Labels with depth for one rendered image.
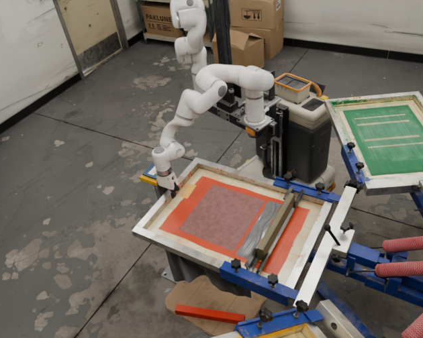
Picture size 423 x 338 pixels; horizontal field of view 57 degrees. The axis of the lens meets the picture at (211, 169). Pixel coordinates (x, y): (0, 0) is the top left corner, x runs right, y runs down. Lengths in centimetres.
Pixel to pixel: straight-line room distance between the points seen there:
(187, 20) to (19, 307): 225
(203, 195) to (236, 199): 17
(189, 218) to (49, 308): 148
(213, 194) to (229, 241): 31
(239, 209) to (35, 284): 184
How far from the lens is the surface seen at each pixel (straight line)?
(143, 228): 189
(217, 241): 181
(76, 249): 331
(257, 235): 182
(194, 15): 208
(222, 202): 197
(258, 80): 191
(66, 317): 299
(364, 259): 169
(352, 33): 539
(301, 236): 182
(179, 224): 191
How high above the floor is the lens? 238
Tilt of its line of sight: 41 degrees down
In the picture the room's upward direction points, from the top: 8 degrees counter-clockwise
